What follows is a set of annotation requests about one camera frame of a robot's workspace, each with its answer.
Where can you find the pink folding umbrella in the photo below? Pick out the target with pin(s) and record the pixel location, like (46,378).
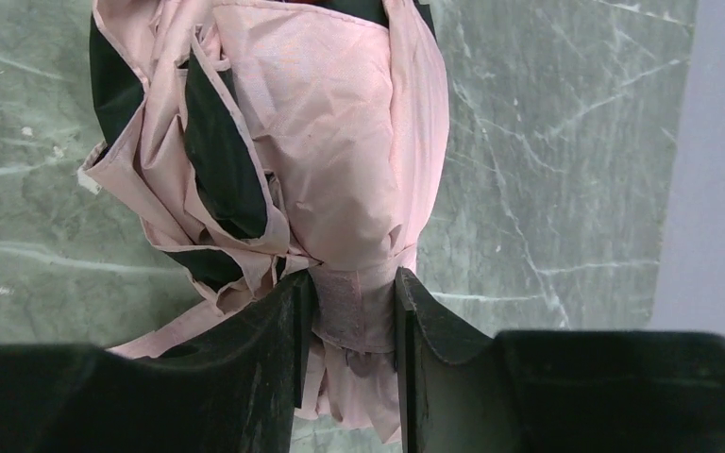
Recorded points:
(256,139)

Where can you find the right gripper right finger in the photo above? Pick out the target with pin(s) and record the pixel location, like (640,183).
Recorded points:
(552,390)

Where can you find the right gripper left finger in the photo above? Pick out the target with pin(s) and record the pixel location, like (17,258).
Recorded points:
(233,388)

